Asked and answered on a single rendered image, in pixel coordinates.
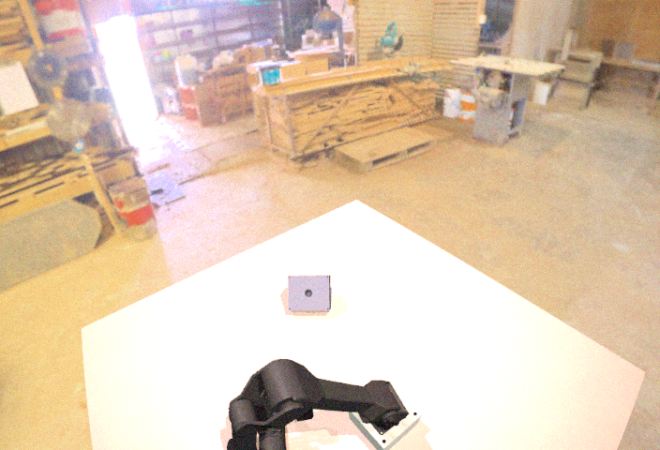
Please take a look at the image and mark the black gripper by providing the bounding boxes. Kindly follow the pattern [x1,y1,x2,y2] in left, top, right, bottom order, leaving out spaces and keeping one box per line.
[228,389,314,441]

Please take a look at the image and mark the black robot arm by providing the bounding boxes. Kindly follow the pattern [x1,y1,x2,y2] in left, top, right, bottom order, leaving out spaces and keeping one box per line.
[227,359,409,450]

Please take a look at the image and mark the light grey sloped panel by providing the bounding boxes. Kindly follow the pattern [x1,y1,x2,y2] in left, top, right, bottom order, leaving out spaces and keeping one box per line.
[288,275,332,310]

